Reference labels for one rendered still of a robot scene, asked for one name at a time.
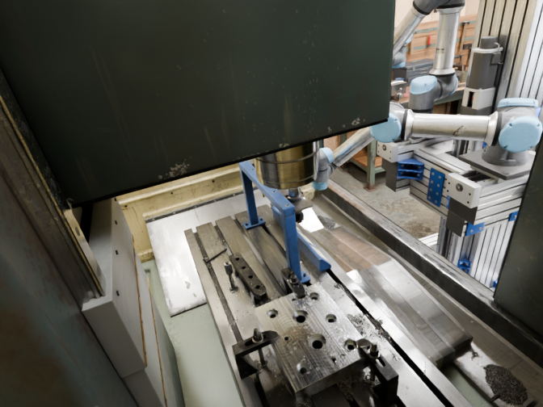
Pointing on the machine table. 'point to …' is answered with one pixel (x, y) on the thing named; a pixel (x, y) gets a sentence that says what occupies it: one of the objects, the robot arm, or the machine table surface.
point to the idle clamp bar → (248, 278)
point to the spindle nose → (289, 167)
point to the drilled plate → (281, 354)
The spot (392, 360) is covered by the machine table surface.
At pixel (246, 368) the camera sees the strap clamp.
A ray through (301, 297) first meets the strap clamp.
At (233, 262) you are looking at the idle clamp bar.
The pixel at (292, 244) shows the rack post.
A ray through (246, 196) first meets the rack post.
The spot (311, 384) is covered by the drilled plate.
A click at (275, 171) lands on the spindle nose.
